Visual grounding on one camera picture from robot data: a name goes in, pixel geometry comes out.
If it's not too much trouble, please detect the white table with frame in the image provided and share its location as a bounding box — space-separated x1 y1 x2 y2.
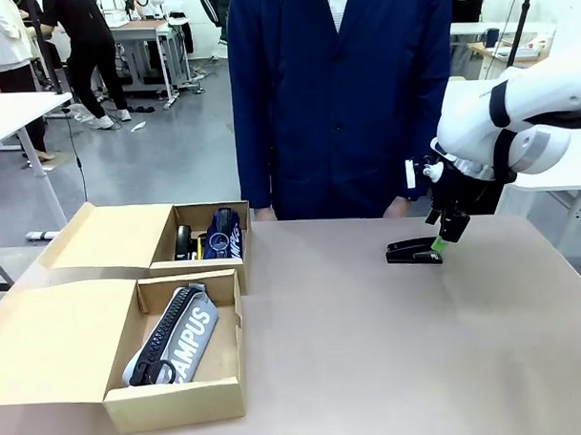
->
496 176 581 271

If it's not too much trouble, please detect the bystander in black clothes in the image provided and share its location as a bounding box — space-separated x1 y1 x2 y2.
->
41 0 134 134

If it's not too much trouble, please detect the black stand pole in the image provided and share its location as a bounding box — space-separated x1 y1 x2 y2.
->
24 0 64 94

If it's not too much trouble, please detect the white desk with cable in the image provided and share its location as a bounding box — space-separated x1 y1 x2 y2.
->
0 90 78 243

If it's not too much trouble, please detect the black stapler with white logo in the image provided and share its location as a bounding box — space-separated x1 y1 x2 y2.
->
384 237 445 268

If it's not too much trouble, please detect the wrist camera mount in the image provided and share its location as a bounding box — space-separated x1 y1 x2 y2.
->
404 153 446 191

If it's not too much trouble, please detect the yellow box cutter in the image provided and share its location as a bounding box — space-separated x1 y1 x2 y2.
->
190 234 210 261

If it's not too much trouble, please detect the blue Campus pencil case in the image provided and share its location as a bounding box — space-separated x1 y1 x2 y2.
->
201 207 245 263

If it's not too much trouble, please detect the person's left forearm blue sleeve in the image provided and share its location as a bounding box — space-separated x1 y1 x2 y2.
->
393 92 458 204

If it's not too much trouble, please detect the grey Campus pencil case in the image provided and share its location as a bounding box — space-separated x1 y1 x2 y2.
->
118 281 225 387

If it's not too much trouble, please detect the bystander in white top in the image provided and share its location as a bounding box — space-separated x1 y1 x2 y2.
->
0 0 55 165

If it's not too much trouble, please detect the person's left hand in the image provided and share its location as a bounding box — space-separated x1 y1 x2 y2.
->
382 197 411 220

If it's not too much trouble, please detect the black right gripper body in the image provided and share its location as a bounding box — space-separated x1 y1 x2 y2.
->
429 166 464 217

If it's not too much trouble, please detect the black garment on workbench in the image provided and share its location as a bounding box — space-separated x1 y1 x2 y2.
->
168 10 196 55

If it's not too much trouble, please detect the black stapler wide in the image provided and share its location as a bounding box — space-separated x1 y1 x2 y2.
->
174 224 194 260

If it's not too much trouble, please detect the cardboard box holding blue case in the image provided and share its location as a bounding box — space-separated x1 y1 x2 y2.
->
34 195 254 303

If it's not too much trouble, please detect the cardboard box holding grey case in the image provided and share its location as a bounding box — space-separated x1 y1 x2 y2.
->
0 268 249 435

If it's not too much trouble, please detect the wooden top background table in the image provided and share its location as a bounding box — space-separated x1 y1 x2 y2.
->
449 19 560 82

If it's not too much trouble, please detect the thin black cable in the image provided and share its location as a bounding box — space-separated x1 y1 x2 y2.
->
62 107 89 203

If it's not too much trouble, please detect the black tripod pole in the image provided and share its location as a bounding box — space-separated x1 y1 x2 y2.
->
501 0 539 69

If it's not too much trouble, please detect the person's right forearm blue sleeve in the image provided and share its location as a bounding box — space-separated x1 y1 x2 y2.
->
230 98 273 212

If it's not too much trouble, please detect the person in blue jacket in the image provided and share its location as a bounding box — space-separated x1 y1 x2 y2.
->
225 0 460 224

